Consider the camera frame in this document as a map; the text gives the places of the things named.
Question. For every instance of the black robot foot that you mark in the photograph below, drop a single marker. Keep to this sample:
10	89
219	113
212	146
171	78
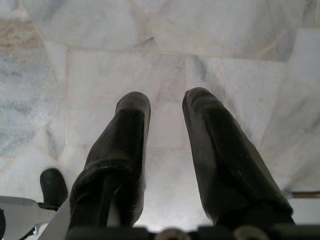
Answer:
53	188

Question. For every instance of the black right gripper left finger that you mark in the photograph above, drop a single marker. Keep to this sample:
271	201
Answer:
117	155

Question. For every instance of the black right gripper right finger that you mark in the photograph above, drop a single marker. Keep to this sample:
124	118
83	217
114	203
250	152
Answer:
225	160

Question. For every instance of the brown wooden furniture edge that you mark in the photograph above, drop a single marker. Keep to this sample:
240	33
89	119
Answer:
303	194

